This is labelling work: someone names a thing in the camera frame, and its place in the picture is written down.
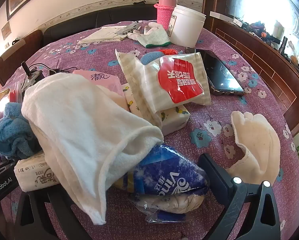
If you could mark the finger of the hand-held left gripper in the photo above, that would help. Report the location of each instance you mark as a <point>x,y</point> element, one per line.
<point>3,168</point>

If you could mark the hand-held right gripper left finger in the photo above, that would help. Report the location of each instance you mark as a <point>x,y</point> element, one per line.
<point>52,195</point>

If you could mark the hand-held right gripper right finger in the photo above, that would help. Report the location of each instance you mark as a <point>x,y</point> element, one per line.
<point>210,171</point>

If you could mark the blue tissue pack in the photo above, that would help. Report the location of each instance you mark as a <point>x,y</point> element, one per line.
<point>169,170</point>

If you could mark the lemon print tissue pack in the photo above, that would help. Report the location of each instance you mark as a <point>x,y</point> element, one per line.
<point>174,120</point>

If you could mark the white towel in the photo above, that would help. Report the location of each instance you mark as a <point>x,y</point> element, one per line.
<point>77,120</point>

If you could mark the striped wipes packet red label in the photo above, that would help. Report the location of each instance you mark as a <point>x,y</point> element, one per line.
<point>179,80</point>

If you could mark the pink tissue pack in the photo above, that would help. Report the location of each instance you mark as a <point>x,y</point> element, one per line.
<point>102,78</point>

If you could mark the white tissue pack brown print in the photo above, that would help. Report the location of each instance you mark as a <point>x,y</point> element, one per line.
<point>34,175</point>

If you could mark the blue knitted cloth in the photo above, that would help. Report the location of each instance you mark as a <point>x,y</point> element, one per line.
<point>12,130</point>

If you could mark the purple floral tablecloth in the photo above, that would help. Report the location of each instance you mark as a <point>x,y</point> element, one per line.
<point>214,127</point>

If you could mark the cream cloth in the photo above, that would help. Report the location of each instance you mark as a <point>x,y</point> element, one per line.
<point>259,135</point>

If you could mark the black smartphone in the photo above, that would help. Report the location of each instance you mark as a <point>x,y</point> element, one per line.
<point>222,75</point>

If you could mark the black electric motor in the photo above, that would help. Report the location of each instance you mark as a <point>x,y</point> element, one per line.
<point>37,77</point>

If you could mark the brown chair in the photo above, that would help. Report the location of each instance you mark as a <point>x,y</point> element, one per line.
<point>24,47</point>

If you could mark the small red plastic scrap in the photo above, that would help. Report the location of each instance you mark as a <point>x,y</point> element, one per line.
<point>168,52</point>

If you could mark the blue fluffy cloth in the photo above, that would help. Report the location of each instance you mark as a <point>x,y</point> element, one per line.
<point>150,58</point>

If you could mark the small framed certificate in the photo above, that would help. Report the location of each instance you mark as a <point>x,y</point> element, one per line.
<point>6,30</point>

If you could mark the white work glove green cuff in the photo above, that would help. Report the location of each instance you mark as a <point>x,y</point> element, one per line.
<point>154,37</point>

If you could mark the white plastic jar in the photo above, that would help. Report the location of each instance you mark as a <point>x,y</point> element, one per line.
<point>187,27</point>

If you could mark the pile of assorted tools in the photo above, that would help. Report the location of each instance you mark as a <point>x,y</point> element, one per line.
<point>269,35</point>

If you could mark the silver foil packet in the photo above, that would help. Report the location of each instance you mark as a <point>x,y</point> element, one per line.
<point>129,28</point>

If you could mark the pink thermos with knitted sleeve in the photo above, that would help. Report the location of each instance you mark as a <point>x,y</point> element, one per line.
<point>164,12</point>

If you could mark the paper booklet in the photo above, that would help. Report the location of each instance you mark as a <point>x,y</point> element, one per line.
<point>102,35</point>

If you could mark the black sofa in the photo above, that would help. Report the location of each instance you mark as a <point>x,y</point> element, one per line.
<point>94,20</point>

